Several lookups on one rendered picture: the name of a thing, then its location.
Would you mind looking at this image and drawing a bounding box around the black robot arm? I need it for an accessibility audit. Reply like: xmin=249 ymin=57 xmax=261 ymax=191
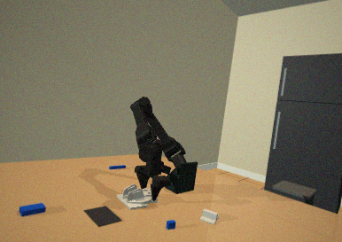
xmin=130 ymin=97 xmax=187 ymax=167

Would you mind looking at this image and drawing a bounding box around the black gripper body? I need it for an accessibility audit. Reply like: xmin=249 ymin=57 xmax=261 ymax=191
xmin=135 ymin=159 xmax=171 ymax=187

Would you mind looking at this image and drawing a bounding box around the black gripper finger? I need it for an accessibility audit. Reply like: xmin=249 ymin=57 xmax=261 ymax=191
xmin=136 ymin=174 xmax=150 ymax=189
xmin=151 ymin=183 xmax=163 ymax=201

